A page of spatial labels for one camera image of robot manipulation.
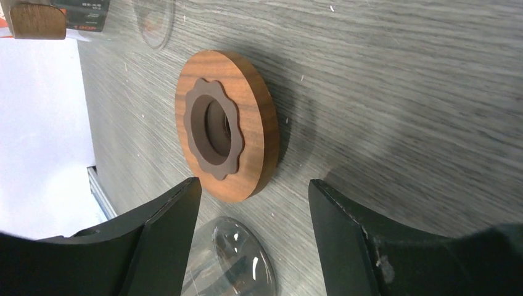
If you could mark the small glass carafe wood collar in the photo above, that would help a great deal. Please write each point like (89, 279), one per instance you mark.
(133, 25)

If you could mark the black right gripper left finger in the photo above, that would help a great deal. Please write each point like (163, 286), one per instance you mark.
(141, 252)

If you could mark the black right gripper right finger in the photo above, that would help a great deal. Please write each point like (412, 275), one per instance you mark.
(365, 253)

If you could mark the orange coffee filter box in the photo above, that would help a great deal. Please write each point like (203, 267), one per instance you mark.
(50, 20)

